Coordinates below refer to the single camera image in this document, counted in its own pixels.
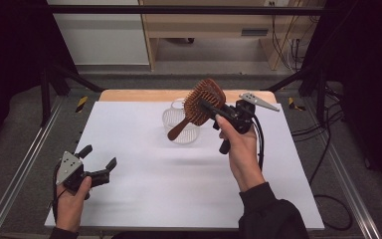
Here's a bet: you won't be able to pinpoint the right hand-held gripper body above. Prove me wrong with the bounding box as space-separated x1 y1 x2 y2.
213 92 281 155

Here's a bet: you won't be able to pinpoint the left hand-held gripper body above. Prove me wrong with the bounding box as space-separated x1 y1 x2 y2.
55 150 95 193

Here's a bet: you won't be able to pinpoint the brown wooden hairbrush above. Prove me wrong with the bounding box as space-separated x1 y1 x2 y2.
167 78 227 141

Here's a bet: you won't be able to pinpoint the white plastic mesh basket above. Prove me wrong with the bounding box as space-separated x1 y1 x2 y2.
161 98 202 145

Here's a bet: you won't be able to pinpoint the person's left hand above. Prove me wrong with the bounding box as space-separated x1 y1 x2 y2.
55 176 94 233

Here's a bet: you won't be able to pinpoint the person's right hand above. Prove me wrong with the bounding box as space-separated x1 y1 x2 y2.
214 114 267 193

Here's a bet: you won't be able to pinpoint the white table sheet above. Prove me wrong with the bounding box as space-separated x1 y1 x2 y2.
44 101 325 231

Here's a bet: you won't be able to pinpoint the black metal stand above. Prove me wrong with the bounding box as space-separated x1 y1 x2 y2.
262 63 329 125
39 63 105 127

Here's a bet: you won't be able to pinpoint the grey desk label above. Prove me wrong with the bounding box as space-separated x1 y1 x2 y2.
241 28 270 37

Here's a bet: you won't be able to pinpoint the light wooden desk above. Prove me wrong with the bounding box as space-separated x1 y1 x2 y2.
138 0 326 72

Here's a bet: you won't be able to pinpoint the white cabinet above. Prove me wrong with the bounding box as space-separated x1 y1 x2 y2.
46 0 150 66

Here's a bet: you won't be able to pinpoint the black curtain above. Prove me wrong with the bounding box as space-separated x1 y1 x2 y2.
0 0 78 157
306 0 382 193

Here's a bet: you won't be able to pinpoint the right hand-held gripper cable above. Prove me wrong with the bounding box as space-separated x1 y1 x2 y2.
251 114 266 172

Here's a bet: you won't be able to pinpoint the aluminium rail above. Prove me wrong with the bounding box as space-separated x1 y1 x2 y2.
302 99 382 239
0 96 66 239

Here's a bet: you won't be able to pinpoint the hanging cables at desk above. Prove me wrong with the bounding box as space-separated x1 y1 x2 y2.
270 14 304 73

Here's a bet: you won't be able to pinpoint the black floor cable bundle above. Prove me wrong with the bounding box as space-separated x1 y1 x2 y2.
291 84 346 175

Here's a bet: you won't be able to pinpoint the black horizontal frame bar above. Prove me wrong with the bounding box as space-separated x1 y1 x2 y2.
46 4 332 16

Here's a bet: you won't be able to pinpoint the black looped floor cable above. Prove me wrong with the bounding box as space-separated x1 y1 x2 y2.
312 193 354 232

